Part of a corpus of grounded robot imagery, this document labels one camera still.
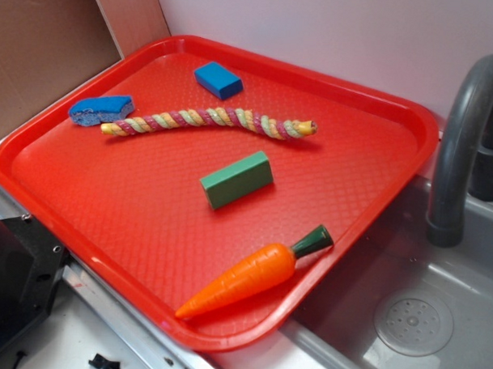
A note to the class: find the green rectangular block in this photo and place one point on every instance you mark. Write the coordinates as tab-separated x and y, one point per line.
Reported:
237	180

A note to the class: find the red plastic tray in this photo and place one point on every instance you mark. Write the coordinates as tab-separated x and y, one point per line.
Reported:
134	211

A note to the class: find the orange toy carrot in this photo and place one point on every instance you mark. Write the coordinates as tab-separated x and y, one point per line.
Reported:
266	268

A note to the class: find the blue rectangular block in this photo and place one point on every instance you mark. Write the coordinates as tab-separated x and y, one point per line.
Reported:
219	81

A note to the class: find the blue sponge piece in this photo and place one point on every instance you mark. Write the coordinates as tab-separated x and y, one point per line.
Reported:
100	110

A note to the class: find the grey toy sink basin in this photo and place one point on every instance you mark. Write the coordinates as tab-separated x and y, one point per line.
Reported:
395	301

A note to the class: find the grey toy faucet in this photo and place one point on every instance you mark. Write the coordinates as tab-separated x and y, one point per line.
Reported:
464	164

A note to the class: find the black tape scrap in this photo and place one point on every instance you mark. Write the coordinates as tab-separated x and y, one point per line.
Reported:
100	362

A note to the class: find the brown cardboard panel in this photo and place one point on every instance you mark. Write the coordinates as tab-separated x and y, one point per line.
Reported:
50	47

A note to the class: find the black metal bracket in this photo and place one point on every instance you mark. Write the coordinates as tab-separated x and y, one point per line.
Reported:
31	264

